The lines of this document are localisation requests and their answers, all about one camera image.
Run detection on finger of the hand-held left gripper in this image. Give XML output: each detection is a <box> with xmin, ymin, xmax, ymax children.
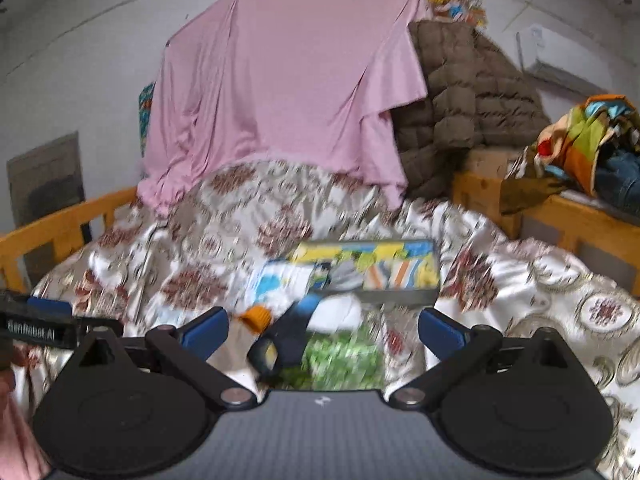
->
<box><xmin>26</xmin><ymin>296</ymin><xmax>74</xmax><ymax>318</ymax></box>

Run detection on blue jeans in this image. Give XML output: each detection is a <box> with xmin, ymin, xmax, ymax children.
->
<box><xmin>592</xmin><ymin>147</ymin><xmax>640</xmax><ymax>219</ymax></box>

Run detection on brown printed cloth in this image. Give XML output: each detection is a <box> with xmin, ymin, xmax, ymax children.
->
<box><xmin>499</xmin><ymin>160</ymin><xmax>572</xmax><ymax>217</ymax></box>

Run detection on white cloth with whale print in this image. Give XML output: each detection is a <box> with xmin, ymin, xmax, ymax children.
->
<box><xmin>254</xmin><ymin>259</ymin><xmax>322</xmax><ymax>312</ymax></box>

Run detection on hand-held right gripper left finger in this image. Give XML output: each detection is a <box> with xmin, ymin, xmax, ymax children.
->
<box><xmin>72</xmin><ymin>306</ymin><xmax>258</xmax><ymax>409</ymax></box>

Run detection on brown quilted jacket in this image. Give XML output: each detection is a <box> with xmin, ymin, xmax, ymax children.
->
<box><xmin>392</xmin><ymin>20</ymin><xmax>552</xmax><ymax>199</ymax></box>

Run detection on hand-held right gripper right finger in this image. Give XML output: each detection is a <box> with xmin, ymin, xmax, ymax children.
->
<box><xmin>387</xmin><ymin>307</ymin><xmax>571</xmax><ymax>410</ymax></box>

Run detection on colourful patchwork cloth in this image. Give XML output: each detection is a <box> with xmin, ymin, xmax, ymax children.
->
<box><xmin>507</xmin><ymin>94</ymin><xmax>640</xmax><ymax>199</ymax></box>

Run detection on pink bed sheet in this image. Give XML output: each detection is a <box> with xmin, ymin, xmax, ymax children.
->
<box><xmin>137</xmin><ymin>0</ymin><xmax>431</xmax><ymax>219</ymax></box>

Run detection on grey wall panel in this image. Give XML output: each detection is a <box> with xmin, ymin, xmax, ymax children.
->
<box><xmin>6</xmin><ymin>131</ymin><xmax>87</xmax><ymax>272</ymax></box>

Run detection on cardboard box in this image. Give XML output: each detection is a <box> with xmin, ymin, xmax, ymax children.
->
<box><xmin>462</xmin><ymin>147</ymin><xmax>524</xmax><ymax>182</ymax></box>

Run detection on wooden bed rail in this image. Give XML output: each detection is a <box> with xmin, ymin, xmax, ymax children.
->
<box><xmin>0</xmin><ymin>186</ymin><xmax>139</xmax><ymax>287</ymax></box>

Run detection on grey metal tray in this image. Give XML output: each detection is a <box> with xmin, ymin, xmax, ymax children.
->
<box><xmin>287</xmin><ymin>238</ymin><xmax>444</xmax><ymax>307</ymax></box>

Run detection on orange sock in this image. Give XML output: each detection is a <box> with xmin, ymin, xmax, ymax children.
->
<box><xmin>237</xmin><ymin>303</ymin><xmax>274</xmax><ymax>334</ymax></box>

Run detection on white air conditioner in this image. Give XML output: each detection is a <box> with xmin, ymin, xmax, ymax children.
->
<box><xmin>516</xmin><ymin>22</ymin><xmax>602</xmax><ymax>97</ymax></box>

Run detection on yellow striped cloth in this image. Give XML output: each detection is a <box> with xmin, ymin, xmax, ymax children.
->
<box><xmin>295</xmin><ymin>241</ymin><xmax>437</xmax><ymax>292</ymax></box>

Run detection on wooden bed frame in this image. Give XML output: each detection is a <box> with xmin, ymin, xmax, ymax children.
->
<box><xmin>451</xmin><ymin>170</ymin><xmax>640</xmax><ymax>292</ymax></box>

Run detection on blue patterned wall poster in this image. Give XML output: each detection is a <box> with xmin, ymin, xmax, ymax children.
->
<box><xmin>137</xmin><ymin>81</ymin><xmax>157</xmax><ymax>159</ymax></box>

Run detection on floral satin blanket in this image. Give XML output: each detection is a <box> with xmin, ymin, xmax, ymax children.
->
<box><xmin>10</xmin><ymin>160</ymin><xmax>640</xmax><ymax>480</ymax></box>

